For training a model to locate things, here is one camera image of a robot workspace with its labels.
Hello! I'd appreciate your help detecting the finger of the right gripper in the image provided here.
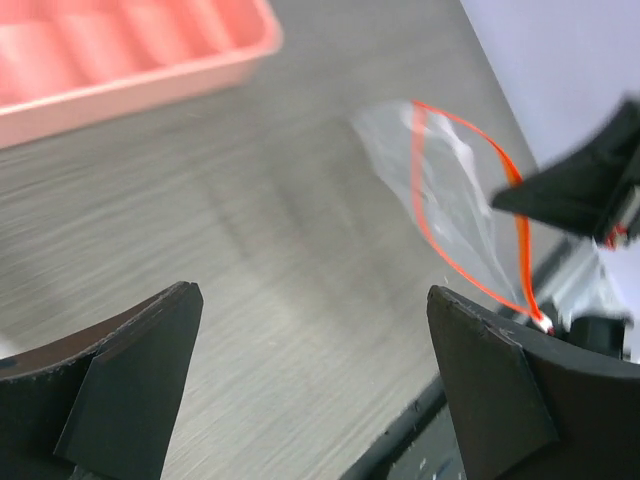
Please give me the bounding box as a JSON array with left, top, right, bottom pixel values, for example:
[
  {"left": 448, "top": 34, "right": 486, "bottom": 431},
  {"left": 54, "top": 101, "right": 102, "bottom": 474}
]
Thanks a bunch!
[{"left": 491, "top": 99, "right": 639, "bottom": 245}]

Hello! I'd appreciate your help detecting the pink divided tray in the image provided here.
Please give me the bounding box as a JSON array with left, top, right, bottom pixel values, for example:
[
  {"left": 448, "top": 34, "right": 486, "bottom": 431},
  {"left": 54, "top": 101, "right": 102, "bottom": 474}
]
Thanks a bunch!
[{"left": 1, "top": 1, "right": 283, "bottom": 147}]

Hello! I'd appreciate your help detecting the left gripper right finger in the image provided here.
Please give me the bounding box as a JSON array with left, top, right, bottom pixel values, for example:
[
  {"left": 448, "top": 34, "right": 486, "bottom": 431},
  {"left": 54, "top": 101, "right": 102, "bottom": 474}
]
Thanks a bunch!
[{"left": 427, "top": 286, "right": 639, "bottom": 479}]

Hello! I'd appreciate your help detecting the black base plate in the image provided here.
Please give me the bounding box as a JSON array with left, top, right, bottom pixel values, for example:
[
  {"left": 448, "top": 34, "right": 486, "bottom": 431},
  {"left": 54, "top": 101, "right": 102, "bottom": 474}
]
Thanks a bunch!
[{"left": 341, "top": 376, "right": 466, "bottom": 480}]

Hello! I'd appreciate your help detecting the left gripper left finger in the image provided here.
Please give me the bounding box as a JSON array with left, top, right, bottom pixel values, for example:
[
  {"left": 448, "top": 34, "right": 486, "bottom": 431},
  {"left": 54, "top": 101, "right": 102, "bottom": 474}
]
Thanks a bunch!
[{"left": 1, "top": 282, "right": 203, "bottom": 479}]

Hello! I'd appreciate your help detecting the clear zip top bag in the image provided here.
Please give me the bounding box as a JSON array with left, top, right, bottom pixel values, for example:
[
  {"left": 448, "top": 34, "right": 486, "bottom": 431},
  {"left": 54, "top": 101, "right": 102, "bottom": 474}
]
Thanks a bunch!
[{"left": 352, "top": 100, "right": 555, "bottom": 335}]

